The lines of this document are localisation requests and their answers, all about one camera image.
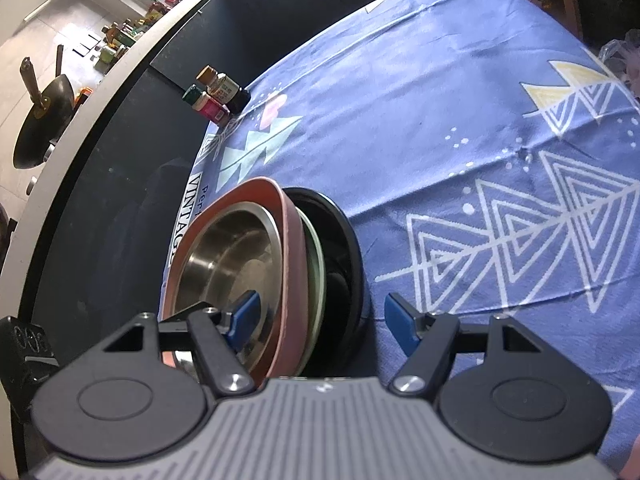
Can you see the stainless steel bowl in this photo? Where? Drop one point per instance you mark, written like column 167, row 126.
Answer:
column 225, row 255

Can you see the dark sauce bottle brown cap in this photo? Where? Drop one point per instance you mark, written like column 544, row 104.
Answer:
column 225, row 91

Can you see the pink plate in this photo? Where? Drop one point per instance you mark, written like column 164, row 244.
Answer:
column 292, row 280

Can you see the black plate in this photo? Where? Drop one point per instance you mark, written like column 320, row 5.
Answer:
column 346, row 270

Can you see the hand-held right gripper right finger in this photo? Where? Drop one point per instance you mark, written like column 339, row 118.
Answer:
column 400, row 321

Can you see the green plate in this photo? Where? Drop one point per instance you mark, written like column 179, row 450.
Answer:
column 318, row 280

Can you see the red spice bottle green cap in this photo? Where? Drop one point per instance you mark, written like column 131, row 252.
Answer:
column 214, row 109

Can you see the black wok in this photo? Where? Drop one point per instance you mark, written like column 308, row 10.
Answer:
column 40, row 130

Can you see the clear plastic bag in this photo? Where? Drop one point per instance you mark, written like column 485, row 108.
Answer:
column 625, row 55

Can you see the blue printed tablecloth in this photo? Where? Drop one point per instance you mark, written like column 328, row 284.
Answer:
column 425, row 135

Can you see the row of condiment bottles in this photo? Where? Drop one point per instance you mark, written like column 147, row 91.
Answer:
column 120, row 35

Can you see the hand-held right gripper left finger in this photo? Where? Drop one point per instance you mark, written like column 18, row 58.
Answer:
column 245, row 316

